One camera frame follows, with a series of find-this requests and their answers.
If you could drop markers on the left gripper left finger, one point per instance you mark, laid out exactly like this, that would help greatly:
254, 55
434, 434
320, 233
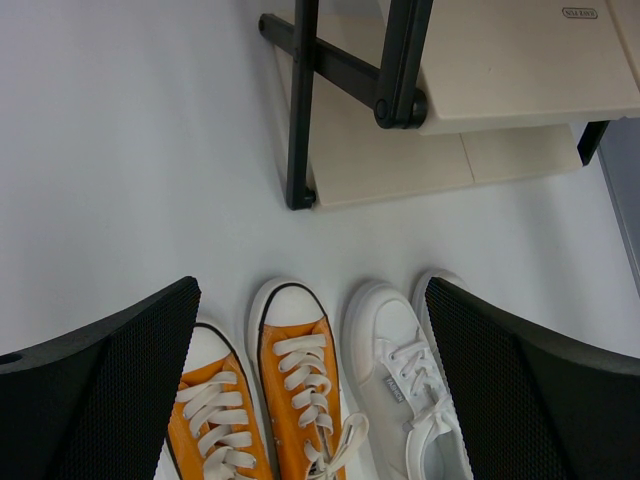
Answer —
95, 403

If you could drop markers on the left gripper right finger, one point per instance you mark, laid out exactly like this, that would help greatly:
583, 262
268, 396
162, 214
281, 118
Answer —
533, 403

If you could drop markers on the white sneaker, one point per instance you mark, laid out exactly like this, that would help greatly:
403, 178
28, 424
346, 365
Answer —
395, 375
430, 280

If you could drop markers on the beige black shoe shelf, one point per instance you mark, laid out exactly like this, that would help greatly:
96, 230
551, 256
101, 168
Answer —
439, 95

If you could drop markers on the left orange canvas sneaker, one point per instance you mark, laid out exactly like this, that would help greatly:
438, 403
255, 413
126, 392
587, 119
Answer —
213, 431

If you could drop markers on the orange canvas sneaker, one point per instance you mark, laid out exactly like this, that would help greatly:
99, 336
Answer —
292, 348
213, 431

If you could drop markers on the right orange canvas sneaker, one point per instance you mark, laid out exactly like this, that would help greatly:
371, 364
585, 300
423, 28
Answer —
292, 348

